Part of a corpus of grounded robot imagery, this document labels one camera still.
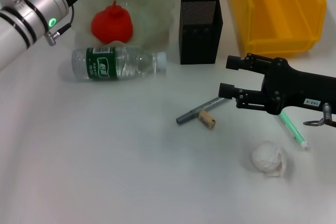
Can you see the small beige cork block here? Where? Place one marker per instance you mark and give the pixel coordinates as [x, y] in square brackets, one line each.
[207, 120]

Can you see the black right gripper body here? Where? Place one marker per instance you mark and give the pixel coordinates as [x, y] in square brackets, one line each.
[302, 87]

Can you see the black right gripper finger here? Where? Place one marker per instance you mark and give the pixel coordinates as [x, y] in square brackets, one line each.
[225, 89]
[232, 62]

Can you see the black mesh pen holder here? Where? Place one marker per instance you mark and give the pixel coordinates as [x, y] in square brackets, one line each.
[199, 45]

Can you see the grey marker pen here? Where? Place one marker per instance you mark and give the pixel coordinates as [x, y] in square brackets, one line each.
[189, 115]

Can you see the yellow plastic bin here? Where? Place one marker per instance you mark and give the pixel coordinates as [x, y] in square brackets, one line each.
[278, 6]

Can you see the red soft tomato toy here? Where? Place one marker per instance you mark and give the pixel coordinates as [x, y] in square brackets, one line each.
[113, 24]

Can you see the white paper ball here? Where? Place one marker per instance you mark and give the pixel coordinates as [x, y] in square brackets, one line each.
[265, 155]

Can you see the translucent green fruit bowl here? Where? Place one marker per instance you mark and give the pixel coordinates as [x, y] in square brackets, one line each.
[152, 6]

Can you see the clear bottle with green label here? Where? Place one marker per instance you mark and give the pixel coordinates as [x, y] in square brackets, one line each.
[123, 61]

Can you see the green pen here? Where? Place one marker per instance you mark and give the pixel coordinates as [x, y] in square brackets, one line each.
[295, 134]

